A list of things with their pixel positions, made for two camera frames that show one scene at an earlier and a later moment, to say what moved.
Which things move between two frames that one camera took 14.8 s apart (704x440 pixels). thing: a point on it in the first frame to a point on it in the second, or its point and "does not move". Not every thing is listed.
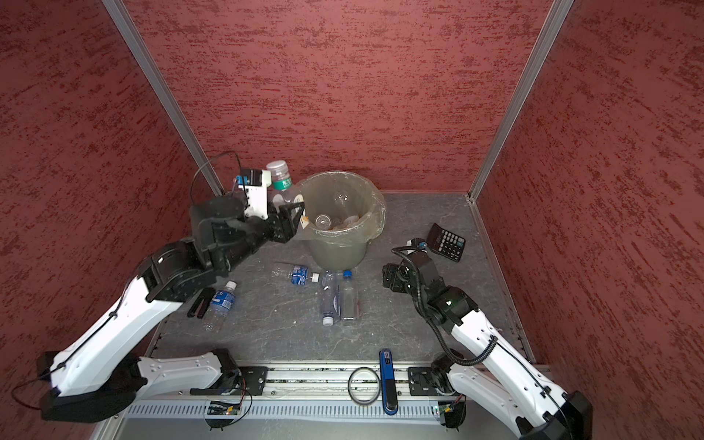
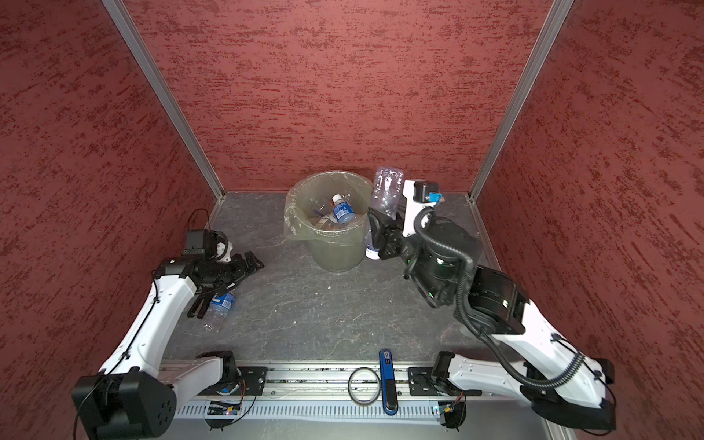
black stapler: [201, 302] does not move
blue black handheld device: [388, 383] does not move
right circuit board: [454, 412] does not move
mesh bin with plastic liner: [344, 212] does not move
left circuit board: [219, 408] does not move
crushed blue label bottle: [299, 275] to [344, 213]
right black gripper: [400, 271] to [382, 222]
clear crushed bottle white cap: [331, 298] to [386, 197]
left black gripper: [284, 228] to [241, 272]
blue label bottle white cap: [220, 306] does not move
